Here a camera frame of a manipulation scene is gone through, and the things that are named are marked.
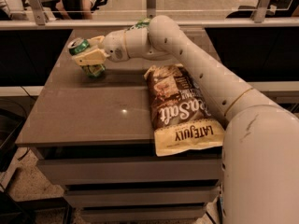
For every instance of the black office chair right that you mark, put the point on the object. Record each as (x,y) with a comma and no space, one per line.
(267,9)

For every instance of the metal railing post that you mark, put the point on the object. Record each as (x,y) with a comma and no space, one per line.
(151,8)
(38,12)
(259,13)

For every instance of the metal railing post left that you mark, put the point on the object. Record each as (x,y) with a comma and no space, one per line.
(38,12)

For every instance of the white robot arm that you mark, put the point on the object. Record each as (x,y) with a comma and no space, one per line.
(260,153)

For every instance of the green soda can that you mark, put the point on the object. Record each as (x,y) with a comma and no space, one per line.
(79,45)

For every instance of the green snack bag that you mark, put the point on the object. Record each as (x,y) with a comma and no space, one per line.
(141,24)

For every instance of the brown Late July chip bag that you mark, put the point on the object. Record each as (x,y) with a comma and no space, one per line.
(178,112)

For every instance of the metal railing post middle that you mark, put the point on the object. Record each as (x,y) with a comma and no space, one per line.
(151,8)

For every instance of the metal railing post right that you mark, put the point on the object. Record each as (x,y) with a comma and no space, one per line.
(259,13)

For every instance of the grey drawer cabinet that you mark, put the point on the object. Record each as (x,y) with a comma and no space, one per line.
(93,137)

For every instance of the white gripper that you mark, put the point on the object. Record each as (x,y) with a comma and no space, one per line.
(114,45)

